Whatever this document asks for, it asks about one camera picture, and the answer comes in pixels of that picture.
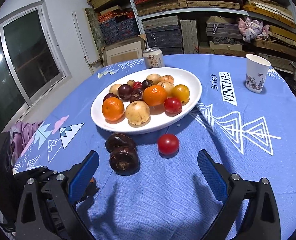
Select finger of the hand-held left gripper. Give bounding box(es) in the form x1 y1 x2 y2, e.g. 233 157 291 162
13 166 58 181
74 180 100 205

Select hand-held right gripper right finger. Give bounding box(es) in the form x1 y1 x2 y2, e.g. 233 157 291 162
197 149 282 240

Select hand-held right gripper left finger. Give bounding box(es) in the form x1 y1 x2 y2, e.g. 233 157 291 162
14 151 100 240

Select orange mandarin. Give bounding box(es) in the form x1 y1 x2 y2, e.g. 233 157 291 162
143 85 168 107
102 97 125 121

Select white plate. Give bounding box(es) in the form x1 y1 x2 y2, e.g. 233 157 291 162
90 67 203 135

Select dark red plum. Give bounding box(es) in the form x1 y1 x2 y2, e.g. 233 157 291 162
103 93 119 103

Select smooth tan round fruit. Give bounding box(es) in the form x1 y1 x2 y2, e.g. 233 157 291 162
109 84 123 95
145 74 161 85

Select dark purple plum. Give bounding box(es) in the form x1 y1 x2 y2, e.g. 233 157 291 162
117 84 133 102

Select speckled tan oblong fruit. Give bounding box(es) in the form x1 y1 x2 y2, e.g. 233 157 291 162
157 75 174 84

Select blue printed tablecloth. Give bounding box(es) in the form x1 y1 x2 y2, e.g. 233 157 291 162
12 54 296 240

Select purple cloth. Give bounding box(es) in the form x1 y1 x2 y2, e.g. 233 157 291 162
10 121 44 163

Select white paper cup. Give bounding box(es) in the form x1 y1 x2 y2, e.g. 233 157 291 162
245 54 271 93

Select aluminium sliding window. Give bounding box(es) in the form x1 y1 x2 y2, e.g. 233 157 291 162
0 0 72 133

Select wooden framed panel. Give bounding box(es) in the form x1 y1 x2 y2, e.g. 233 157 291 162
102 36 147 67

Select silver drink can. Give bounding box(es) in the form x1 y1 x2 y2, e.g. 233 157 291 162
143 47 165 69

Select white leaning strip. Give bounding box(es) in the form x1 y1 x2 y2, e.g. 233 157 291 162
72 11 94 74

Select green marbled board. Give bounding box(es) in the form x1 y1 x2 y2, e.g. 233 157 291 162
85 7 106 53

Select pink cloth bundle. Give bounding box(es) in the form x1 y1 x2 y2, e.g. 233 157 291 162
238 16 270 43

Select pile of woven boxes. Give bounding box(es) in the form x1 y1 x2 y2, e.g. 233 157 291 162
86 0 141 47

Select shelved flat gift boxes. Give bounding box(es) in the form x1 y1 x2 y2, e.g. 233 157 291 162
128 0 296 73

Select grey metal shelf rack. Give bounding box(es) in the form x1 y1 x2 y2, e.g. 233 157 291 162
124 0 296 75

